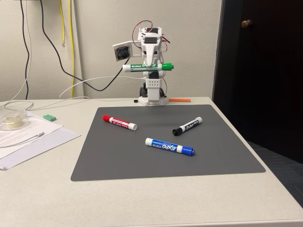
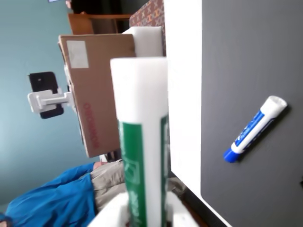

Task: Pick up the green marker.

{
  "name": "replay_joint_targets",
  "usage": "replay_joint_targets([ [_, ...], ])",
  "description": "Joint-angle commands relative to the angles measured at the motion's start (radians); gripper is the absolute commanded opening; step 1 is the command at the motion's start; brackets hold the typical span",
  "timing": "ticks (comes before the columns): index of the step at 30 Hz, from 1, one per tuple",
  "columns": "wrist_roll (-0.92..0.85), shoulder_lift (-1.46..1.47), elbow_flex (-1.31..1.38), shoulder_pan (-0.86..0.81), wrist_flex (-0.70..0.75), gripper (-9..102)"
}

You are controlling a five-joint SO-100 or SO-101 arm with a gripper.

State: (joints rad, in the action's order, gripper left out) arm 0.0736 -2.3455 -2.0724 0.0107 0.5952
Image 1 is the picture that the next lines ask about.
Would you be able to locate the green Expo marker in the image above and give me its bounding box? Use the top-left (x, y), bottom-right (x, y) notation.
top-left (122, 61), bottom-right (175, 74)

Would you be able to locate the red Expo marker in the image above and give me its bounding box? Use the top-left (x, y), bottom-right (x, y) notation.
top-left (102, 114), bottom-right (138, 131)

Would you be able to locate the black Expo marker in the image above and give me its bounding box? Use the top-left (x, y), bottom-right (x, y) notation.
top-left (172, 116), bottom-right (203, 137)

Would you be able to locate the blue Expo marker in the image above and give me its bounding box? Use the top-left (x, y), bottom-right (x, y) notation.
top-left (145, 138), bottom-right (196, 157)

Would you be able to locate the grey rubber mat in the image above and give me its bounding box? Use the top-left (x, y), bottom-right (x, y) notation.
top-left (70, 104), bottom-right (267, 182)

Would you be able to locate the dark wooden door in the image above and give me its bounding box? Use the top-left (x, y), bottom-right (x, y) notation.
top-left (212, 0), bottom-right (303, 164)

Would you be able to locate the blank white paper sheet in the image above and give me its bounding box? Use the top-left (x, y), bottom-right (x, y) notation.
top-left (0, 127), bottom-right (81, 171)

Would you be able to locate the printed paper sheet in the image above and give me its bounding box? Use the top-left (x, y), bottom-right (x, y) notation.
top-left (0, 111), bottom-right (64, 160)

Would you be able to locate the clear tape dispenser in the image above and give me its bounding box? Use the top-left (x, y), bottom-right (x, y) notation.
top-left (0, 110), bottom-right (30, 131)

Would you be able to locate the white gripper camera box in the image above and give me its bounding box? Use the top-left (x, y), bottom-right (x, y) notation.
top-left (112, 40), bottom-right (134, 62)

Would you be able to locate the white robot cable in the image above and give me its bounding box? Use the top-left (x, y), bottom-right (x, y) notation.
top-left (59, 76), bottom-right (148, 100)

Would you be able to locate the long yellow cable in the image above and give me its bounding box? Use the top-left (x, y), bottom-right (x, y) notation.
top-left (68, 0), bottom-right (75, 98)

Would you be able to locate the yellow cable with clear plug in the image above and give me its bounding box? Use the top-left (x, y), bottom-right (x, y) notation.
top-left (58, 0), bottom-right (66, 48)

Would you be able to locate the thick black cable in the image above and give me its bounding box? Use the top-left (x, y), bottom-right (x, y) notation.
top-left (39, 0), bottom-right (130, 92)

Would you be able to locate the thin grey cable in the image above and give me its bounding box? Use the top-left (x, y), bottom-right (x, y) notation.
top-left (0, 0), bottom-right (91, 112)

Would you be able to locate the thin black cable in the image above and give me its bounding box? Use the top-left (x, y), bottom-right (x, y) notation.
top-left (19, 0), bottom-right (29, 100)

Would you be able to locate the white cable with plug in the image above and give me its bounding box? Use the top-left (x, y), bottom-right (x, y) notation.
top-left (0, 131), bottom-right (45, 148)

